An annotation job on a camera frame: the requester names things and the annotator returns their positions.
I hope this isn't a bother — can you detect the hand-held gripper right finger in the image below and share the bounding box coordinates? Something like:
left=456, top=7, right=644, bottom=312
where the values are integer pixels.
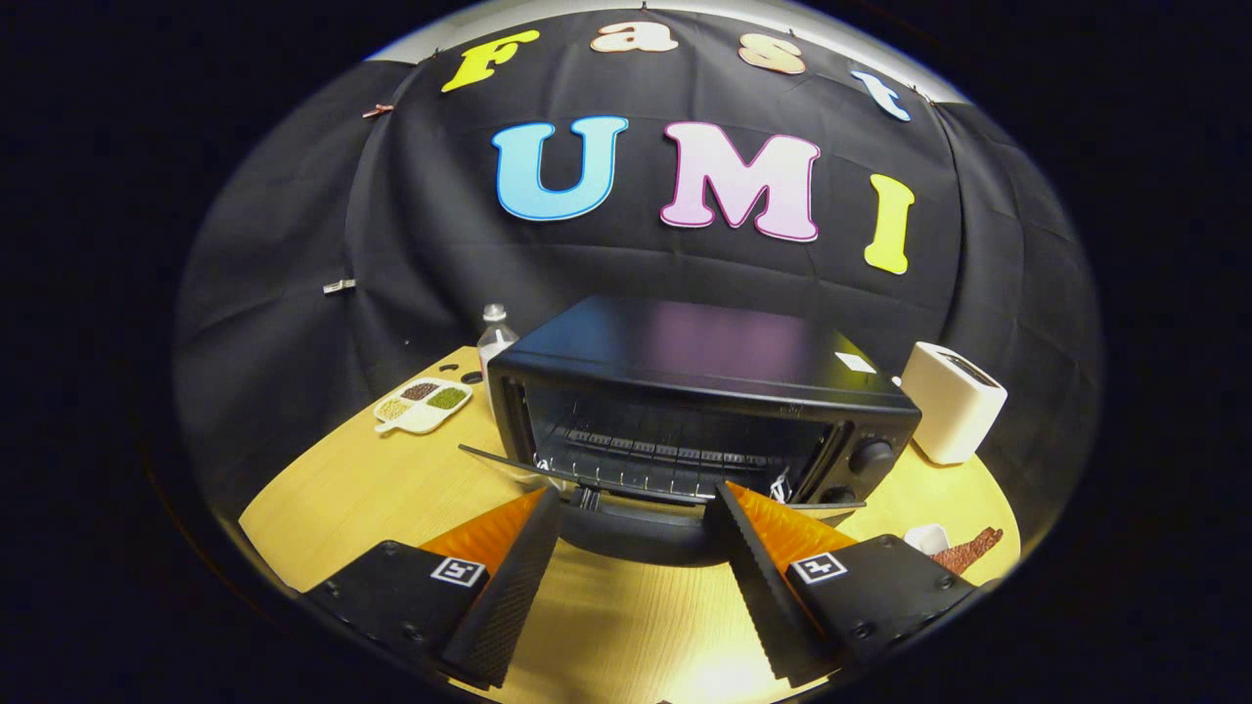
left=706, top=479, right=979, bottom=685

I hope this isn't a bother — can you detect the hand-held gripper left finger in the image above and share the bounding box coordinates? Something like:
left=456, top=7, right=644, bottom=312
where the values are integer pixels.
left=305, top=487, right=565, bottom=690

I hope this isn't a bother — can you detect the reddish brown meat piece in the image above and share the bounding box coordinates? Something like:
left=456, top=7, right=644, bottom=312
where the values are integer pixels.
left=929, top=527, right=1006, bottom=576

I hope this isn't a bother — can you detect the black toaster oven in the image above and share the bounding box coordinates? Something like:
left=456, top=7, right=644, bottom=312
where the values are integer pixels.
left=458, top=296, right=922, bottom=568

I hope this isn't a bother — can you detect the white toaster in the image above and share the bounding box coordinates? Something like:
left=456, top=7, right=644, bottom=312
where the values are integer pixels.
left=900, top=341, right=1008, bottom=465

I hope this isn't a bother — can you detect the white divided spice dish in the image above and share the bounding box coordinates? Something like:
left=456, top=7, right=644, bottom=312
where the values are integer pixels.
left=374, top=377, right=474, bottom=435

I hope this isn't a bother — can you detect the clear plastic bottle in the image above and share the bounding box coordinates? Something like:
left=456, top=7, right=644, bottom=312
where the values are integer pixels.
left=476, top=303, right=520, bottom=412

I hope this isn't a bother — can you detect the black backdrop cloth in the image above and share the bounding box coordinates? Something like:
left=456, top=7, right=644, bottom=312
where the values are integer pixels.
left=174, top=8, right=1106, bottom=534

